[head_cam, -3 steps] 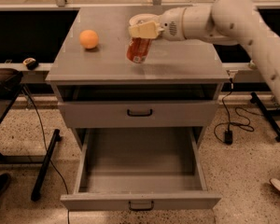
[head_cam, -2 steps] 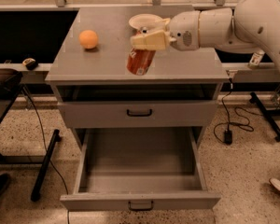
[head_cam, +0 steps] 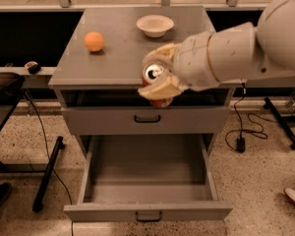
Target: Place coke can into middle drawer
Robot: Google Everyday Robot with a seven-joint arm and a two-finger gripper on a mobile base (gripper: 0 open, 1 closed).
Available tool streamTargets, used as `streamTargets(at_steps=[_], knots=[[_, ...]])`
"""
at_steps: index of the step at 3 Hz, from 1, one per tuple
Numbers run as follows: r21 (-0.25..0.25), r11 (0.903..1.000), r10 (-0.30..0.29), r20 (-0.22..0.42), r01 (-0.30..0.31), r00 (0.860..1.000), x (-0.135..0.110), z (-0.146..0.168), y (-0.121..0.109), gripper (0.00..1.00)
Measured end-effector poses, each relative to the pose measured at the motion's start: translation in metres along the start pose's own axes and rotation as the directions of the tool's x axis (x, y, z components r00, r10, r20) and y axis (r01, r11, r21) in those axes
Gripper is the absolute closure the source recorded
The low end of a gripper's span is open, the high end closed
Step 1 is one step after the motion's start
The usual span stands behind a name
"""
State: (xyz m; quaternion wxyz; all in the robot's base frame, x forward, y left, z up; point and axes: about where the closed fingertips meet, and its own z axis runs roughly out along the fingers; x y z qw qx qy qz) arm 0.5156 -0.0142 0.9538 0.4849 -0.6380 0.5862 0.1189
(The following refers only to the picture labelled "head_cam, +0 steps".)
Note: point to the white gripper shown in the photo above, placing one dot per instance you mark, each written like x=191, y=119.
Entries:
x=193, y=62

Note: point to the red coke can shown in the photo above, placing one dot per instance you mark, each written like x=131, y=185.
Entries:
x=150, y=73

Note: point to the orange fruit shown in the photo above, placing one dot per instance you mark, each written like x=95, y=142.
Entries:
x=94, y=41

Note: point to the white bowl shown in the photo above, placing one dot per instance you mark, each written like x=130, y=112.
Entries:
x=155, y=25

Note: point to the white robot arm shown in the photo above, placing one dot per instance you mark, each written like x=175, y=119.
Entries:
x=208, y=59

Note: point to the open grey lower drawer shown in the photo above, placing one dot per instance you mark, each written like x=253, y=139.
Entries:
x=147, y=178

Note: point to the black stand leg right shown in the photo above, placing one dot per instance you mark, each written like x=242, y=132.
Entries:
x=268, y=105

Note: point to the black bag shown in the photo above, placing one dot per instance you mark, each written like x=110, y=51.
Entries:
x=10, y=87

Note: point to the yellow black tape measure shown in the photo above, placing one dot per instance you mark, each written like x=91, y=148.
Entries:
x=33, y=67

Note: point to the black table frame left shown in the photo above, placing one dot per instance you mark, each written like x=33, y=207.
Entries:
x=46, y=169

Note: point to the grey upper drawer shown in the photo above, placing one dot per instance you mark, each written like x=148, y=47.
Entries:
x=145, y=120

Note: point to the grey drawer cabinet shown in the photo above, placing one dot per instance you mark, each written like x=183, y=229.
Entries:
x=110, y=77

